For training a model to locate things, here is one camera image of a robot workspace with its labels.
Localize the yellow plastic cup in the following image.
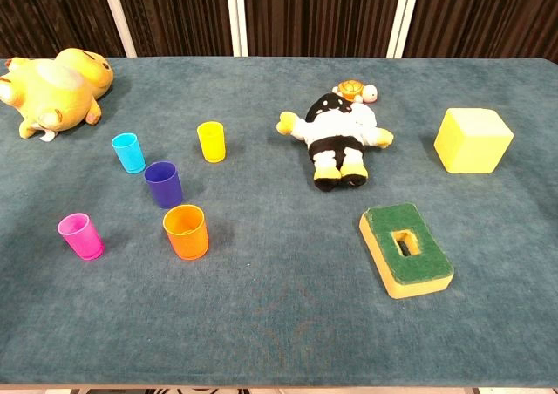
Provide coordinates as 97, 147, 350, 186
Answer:
196, 120, 228, 164

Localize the purple plastic cup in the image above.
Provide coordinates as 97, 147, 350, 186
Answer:
143, 160, 184, 210

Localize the blue plastic cup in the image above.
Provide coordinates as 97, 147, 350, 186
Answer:
111, 132, 146, 175

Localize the pink plastic cup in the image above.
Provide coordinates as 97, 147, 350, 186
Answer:
57, 212, 105, 262

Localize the black white plush doll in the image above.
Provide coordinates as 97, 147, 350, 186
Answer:
276, 92, 395, 193

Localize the orange plastic cup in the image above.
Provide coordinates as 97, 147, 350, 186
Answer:
162, 204, 210, 262

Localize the orange turtle toy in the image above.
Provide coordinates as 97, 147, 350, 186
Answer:
331, 78, 379, 105

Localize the teal table cloth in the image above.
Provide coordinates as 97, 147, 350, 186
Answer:
0, 56, 558, 389

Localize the green yellow sponge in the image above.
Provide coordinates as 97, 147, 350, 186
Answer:
358, 202, 455, 300

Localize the yellow foam cube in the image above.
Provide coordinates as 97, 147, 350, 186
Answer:
433, 107, 515, 175

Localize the yellow plush animal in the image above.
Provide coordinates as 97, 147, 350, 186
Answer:
0, 47, 115, 143

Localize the white partition post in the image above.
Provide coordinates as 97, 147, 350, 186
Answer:
98, 0, 139, 58
385, 0, 423, 59
224, 0, 249, 58

